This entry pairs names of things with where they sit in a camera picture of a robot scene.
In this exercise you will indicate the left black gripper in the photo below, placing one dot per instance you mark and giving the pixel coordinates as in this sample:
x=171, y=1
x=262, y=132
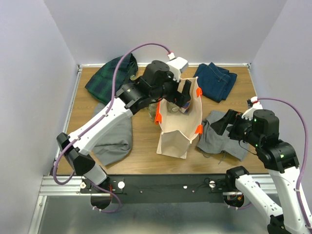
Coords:
x=180, y=98

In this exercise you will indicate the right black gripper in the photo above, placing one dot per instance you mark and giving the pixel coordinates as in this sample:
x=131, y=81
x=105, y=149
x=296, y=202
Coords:
x=232, y=116

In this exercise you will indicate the clear bottle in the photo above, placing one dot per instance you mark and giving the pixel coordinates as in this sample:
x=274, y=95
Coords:
x=172, y=108
x=152, y=108

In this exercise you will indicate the beige canvas tote bag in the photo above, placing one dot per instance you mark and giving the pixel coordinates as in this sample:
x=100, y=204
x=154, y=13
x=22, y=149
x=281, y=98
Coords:
x=179, y=130

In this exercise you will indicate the clear bottle back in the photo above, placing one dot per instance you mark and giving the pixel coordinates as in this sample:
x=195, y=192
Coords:
x=172, y=108

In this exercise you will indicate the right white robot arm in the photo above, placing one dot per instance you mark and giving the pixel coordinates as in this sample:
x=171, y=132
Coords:
x=261, y=131

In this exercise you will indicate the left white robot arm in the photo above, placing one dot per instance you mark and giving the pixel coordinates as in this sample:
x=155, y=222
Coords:
x=159, y=81

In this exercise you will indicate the red soda can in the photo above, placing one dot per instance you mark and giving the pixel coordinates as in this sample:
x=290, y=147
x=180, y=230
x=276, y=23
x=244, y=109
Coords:
x=185, y=108

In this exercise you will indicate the right grey shorts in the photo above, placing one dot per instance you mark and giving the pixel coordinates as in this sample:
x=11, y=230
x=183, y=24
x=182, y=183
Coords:
x=212, y=143

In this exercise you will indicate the blue denim jeans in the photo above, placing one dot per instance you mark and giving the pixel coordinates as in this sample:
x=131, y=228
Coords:
x=215, y=82

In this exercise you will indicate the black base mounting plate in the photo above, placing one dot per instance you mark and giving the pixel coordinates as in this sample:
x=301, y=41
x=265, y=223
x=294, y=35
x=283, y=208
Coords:
x=170, y=188

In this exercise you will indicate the left grey cloth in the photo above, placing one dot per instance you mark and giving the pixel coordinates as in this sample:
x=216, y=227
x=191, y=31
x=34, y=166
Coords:
x=116, y=144

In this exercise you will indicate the green plaid cloth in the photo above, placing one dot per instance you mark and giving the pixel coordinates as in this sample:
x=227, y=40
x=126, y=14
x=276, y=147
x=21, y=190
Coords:
x=100, y=84

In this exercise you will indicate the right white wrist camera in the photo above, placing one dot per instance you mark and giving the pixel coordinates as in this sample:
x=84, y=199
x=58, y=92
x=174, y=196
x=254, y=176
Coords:
x=253, y=105

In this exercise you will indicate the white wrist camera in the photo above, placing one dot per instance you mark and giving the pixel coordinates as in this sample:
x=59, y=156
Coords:
x=177, y=66
x=253, y=105

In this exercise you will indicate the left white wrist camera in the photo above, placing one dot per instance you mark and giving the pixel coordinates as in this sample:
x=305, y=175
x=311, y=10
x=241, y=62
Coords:
x=177, y=66

